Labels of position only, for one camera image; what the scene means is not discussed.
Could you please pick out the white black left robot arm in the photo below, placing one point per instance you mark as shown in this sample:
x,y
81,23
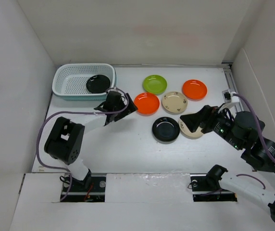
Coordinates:
x,y
64,142

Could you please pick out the beige plate with black patch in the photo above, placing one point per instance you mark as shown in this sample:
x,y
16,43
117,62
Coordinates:
x,y
191,135

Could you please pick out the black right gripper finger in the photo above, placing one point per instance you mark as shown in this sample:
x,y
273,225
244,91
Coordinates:
x,y
203,113
192,121

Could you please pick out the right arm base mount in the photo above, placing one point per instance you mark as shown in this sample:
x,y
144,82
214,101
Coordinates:
x,y
203,192

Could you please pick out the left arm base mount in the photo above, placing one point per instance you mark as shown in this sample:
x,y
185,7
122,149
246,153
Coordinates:
x,y
95,193

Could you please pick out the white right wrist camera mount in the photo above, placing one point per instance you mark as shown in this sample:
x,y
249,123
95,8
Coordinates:
x,y
230,100

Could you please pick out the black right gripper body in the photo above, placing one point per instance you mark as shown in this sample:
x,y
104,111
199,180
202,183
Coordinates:
x,y
216,121

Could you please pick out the white perforated plastic basket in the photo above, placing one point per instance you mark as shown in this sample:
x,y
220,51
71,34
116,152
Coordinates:
x,y
75,81

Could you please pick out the aluminium rail right edge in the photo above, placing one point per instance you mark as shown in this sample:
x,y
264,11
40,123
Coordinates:
x,y
230,81

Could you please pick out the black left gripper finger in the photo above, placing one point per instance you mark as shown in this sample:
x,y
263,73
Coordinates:
x,y
121,105
100,107

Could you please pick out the green plate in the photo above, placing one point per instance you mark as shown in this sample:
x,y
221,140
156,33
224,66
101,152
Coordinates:
x,y
154,84

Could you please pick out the orange plate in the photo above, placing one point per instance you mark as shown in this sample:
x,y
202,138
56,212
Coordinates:
x,y
147,103
194,89

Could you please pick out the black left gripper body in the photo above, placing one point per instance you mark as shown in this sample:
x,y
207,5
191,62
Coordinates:
x,y
121,107

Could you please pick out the beige plate with symbols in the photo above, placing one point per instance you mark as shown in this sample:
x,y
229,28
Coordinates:
x,y
174,102

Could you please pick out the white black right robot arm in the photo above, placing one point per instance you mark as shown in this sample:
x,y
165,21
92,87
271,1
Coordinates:
x,y
243,132

